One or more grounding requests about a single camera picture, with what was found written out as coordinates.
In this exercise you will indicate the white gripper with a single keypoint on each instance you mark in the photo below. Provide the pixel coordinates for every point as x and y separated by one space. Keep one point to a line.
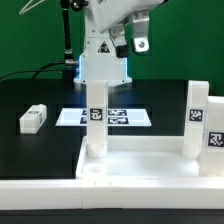
107 13

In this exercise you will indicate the white desk top tray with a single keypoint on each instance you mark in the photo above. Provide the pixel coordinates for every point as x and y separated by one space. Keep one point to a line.
141 157

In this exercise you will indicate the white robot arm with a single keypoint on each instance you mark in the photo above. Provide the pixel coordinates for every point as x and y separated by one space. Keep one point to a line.
105 48

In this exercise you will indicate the fiducial marker sheet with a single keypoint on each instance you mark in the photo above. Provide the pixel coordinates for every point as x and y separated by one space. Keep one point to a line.
114 117

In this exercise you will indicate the white front guide rail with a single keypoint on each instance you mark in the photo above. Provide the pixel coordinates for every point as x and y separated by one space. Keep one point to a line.
169 193

